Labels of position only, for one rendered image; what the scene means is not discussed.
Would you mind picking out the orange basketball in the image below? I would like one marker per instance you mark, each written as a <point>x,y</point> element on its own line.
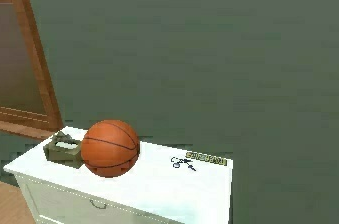
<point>109,148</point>

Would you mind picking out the brown framed wall picture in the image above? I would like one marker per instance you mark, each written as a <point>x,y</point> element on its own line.
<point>7,66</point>

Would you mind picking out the white chest of drawers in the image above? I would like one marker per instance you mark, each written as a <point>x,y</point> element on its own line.
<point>163,193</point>

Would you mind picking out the yellow patterned flat strip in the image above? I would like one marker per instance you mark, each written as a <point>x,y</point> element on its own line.
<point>206,158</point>

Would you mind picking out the olive green tissue box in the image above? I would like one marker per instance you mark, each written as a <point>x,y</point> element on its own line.
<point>64,151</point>

